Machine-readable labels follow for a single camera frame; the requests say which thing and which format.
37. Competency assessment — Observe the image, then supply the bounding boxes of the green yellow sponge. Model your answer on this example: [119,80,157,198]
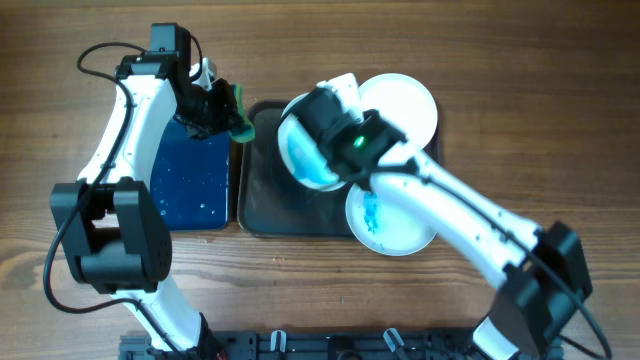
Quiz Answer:
[229,84,256,144]

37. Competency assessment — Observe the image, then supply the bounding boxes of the white plate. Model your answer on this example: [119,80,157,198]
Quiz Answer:
[345,185,436,256]
[277,93,345,192]
[359,73,438,149]

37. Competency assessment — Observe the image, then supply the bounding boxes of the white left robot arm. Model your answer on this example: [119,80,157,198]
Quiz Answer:
[50,50,252,359]

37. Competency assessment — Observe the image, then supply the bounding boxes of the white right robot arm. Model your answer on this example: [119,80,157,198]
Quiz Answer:
[295,73,593,359]

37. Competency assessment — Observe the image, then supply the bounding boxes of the black water tray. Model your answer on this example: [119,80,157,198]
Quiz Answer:
[150,120,231,231]

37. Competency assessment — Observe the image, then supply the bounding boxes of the grey metal tray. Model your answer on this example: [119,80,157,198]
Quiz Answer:
[237,100,353,238]

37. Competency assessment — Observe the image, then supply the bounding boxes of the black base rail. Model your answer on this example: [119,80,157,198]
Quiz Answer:
[118,327,481,360]

